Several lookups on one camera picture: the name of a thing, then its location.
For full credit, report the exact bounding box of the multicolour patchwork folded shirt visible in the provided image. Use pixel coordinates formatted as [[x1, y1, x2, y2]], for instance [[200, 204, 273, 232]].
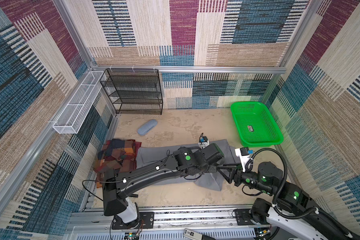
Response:
[[93, 138, 137, 181]]

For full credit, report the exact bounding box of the grey long sleeve shirt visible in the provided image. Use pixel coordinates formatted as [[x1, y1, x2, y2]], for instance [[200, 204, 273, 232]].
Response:
[[136, 138, 241, 192]]

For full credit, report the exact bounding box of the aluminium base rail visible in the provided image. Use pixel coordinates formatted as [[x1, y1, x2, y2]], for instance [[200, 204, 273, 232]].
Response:
[[63, 205, 275, 240]]

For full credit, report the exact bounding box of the white wire mesh basket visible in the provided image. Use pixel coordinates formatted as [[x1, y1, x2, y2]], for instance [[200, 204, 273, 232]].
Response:
[[53, 71, 104, 134]]

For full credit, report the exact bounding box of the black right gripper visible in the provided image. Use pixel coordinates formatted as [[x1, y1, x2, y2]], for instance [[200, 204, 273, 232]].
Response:
[[217, 162, 274, 195]]

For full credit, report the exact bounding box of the blue fabric glasses case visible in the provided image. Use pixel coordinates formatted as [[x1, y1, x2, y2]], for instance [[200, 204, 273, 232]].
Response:
[[137, 119, 158, 136]]

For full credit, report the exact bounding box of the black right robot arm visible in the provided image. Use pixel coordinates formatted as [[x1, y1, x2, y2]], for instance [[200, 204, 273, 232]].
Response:
[[218, 162, 360, 240]]

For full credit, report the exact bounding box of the black corrugated right cable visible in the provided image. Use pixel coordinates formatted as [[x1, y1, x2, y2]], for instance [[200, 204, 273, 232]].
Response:
[[250, 147, 353, 238]]

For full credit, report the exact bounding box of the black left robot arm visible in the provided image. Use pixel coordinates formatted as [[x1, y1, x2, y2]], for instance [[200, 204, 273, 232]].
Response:
[[102, 144, 224, 224]]

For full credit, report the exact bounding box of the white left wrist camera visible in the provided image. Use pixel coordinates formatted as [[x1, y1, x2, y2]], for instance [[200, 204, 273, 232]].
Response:
[[198, 133, 210, 149]]

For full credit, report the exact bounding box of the black wire mesh shelf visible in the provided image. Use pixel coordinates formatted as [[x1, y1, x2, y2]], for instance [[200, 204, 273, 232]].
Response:
[[100, 69, 164, 115]]

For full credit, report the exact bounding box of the green plastic basket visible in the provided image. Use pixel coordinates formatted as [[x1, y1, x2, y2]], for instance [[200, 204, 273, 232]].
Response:
[[230, 102, 284, 148]]

